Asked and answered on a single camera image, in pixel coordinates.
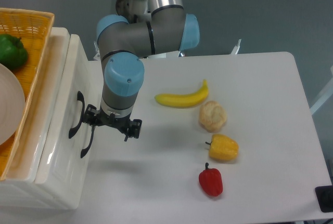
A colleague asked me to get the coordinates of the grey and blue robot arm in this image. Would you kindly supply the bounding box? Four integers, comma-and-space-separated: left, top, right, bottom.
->
80, 0, 200, 138

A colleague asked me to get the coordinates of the black drawer handle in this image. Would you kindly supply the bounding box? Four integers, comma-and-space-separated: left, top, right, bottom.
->
68, 90, 85, 139
80, 127, 95, 159

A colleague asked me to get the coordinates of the white drawer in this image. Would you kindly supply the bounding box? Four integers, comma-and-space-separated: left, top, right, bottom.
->
33, 34, 100, 209

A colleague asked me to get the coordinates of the black device at table edge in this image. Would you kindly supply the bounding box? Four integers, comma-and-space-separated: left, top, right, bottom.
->
315, 185, 333, 213

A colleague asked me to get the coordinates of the white plastic drawer cabinet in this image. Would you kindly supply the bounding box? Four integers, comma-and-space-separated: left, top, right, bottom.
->
0, 27, 91, 210

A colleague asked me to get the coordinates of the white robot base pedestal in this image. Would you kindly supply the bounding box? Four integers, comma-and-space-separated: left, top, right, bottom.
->
116, 0, 151, 23

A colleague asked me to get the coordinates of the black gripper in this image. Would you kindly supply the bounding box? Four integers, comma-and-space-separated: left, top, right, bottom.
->
82, 104, 142, 146

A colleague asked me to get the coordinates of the red bell pepper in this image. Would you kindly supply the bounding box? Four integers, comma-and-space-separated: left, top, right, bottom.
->
198, 162, 223, 197

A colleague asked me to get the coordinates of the black top drawer handle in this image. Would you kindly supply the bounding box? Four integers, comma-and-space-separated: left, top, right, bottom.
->
68, 90, 85, 139

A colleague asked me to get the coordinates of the yellow banana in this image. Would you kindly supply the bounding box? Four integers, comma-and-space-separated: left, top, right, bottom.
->
155, 80, 209, 108

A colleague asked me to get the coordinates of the black lower drawer handle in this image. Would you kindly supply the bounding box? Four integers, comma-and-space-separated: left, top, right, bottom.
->
80, 127, 95, 159

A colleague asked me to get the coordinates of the white table frame bracket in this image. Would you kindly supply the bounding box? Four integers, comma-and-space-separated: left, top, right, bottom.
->
230, 39, 241, 55

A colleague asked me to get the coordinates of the white round plate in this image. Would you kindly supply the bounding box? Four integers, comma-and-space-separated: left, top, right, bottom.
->
1, 64, 25, 144

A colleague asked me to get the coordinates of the beige bread roll on table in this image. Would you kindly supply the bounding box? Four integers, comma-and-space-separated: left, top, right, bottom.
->
199, 101, 227, 133

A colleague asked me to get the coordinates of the yellow bell pepper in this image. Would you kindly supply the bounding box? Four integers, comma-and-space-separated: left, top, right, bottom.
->
205, 134, 239, 161

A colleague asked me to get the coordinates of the green bell pepper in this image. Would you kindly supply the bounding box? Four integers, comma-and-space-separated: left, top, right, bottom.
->
1, 34, 28, 70

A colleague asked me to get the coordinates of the orange woven basket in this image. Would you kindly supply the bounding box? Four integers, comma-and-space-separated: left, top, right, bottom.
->
1, 8, 55, 181

